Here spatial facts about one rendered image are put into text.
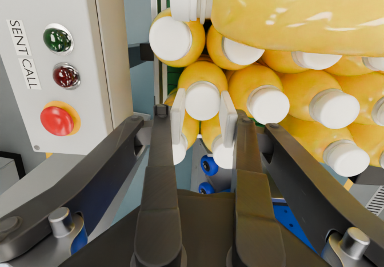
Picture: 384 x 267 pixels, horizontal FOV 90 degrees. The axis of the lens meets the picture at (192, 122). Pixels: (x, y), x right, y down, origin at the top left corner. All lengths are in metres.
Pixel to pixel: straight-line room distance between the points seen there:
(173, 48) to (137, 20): 1.17
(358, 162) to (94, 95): 0.31
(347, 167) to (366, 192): 1.95
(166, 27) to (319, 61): 0.15
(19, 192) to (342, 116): 0.91
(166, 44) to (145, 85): 1.19
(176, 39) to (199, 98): 0.06
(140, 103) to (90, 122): 1.19
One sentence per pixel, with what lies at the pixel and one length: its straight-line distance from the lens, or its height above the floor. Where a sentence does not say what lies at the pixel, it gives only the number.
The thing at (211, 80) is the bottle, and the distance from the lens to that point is 0.23.
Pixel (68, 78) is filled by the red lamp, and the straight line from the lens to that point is 0.23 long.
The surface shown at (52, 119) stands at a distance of 0.26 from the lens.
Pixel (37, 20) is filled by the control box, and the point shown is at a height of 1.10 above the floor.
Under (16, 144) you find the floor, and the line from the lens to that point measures 2.15.
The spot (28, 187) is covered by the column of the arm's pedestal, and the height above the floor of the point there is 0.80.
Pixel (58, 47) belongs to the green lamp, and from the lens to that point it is 0.23.
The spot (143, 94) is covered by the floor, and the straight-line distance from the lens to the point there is 1.41.
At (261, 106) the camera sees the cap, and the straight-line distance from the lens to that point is 0.22.
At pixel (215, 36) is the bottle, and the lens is 0.24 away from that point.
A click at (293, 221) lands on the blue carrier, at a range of 0.44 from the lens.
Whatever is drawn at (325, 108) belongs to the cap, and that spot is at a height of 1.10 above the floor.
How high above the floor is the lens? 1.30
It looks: 66 degrees down
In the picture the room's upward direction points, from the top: 173 degrees counter-clockwise
